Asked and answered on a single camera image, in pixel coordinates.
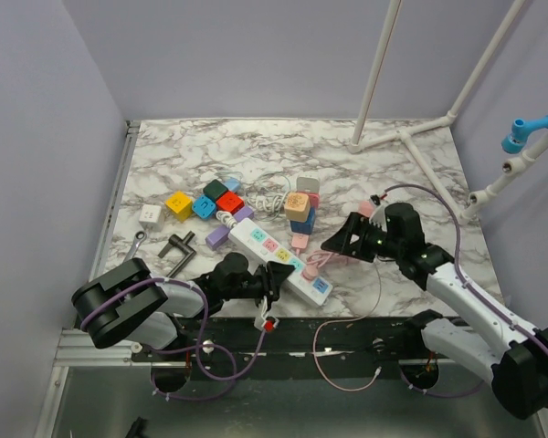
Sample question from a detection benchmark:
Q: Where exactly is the beige cube adapter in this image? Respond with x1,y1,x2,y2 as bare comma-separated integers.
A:
284,192,311,223

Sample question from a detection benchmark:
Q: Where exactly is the pink flat adapter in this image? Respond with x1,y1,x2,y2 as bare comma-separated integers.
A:
291,233,310,250

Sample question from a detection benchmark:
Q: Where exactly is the pink round plug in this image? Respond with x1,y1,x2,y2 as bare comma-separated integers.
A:
301,265,319,281

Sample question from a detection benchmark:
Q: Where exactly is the dark green cube socket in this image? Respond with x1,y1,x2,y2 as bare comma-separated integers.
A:
203,179,228,203

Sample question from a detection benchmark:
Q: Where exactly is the aluminium extrusion rail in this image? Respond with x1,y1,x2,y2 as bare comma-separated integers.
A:
57,330,138,366

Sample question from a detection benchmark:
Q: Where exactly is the white tiger cube adapter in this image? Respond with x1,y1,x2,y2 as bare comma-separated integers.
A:
138,204,165,232

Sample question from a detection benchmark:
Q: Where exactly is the yellow cube socket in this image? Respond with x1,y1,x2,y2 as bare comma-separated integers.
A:
164,191,194,223

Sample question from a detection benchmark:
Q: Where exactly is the pink cube socket adapter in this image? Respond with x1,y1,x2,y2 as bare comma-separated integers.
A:
358,201,375,218

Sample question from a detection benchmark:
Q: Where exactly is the red cube socket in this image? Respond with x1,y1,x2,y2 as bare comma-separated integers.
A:
216,191,245,214

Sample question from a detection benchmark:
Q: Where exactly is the dark metal t-handle key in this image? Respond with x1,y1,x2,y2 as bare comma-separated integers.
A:
158,231,196,278

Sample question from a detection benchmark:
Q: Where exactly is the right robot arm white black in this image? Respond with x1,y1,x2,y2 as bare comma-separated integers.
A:
321,203,548,420

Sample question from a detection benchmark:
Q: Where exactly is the blue pipe fitting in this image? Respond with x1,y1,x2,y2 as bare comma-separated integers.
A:
501,115,548,154

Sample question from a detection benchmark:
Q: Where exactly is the light blue usb charger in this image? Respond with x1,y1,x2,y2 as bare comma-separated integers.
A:
224,178,241,193

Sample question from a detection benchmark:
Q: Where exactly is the dark blue cube socket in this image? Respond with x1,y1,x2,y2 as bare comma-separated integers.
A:
290,209,316,235

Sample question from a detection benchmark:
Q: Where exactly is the white power strip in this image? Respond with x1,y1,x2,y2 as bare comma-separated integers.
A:
228,218,333,307

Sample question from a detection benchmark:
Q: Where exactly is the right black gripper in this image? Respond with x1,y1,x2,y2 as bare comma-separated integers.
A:
321,211,403,264

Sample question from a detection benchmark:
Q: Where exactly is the ratchet wrench green handle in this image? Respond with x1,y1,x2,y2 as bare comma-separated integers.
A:
122,230,148,263

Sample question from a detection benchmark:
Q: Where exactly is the purple usb power strip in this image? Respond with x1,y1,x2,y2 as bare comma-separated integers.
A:
205,205,254,251

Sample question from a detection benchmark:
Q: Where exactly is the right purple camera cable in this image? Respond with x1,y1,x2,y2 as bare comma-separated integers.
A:
369,182,548,407

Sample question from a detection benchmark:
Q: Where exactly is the thin pink power cord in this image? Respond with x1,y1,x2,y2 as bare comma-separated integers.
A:
305,248,385,393

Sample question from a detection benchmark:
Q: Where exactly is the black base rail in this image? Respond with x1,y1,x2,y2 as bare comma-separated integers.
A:
132,310,438,388

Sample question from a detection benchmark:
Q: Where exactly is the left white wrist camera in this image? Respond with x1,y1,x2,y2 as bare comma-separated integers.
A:
254,305,279,333

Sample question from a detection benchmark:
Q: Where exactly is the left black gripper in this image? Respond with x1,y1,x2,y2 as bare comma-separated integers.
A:
222,261,293,310

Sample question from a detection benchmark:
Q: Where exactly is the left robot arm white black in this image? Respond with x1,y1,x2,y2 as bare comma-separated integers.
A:
71,252,296,360

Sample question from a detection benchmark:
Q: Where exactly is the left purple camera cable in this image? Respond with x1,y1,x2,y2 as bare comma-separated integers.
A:
79,276,275,402

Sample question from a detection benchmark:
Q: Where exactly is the purple camera cable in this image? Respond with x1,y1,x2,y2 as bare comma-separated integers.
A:
369,182,548,407
79,276,275,402

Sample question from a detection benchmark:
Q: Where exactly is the white pvc pipe frame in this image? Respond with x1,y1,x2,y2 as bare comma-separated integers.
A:
350,0,548,227

